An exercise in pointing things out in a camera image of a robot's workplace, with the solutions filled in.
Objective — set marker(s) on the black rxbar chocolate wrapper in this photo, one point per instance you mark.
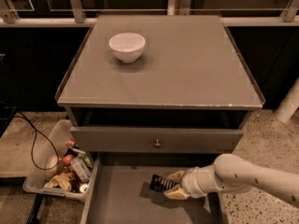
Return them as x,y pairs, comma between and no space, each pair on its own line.
160,184

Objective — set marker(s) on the open grey middle drawer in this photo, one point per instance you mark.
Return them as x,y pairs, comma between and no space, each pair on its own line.
120,192

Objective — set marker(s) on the yellow crumpled snack bag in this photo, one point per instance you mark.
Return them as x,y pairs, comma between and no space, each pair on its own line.
65,181

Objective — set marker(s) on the metal railing frame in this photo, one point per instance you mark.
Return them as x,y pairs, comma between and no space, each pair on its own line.
72,13

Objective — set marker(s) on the plastic bottle in bin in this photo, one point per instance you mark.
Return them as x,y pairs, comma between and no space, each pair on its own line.
81,169

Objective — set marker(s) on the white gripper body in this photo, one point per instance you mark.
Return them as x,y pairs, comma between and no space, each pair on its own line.
191,181

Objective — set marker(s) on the red apple in bin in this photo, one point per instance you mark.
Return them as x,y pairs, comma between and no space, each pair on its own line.
67,160

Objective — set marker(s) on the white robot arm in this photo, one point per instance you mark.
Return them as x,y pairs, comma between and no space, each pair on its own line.
232,174

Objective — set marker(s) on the closed grey top drawer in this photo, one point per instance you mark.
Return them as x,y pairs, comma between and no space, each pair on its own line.
173,140

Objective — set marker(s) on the grey drawer cabinet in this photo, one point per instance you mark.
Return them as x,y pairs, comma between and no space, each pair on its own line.
188,76

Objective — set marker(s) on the white ceramic bowl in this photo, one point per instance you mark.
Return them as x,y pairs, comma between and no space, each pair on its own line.
127,47

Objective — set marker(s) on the brass drawer knob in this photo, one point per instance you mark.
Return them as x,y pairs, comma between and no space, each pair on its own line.
157,144

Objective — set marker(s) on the clear plastic storage bin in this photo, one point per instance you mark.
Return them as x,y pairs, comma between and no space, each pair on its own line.
49,158

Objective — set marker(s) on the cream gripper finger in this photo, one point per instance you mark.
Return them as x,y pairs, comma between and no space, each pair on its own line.
176,193
176,177

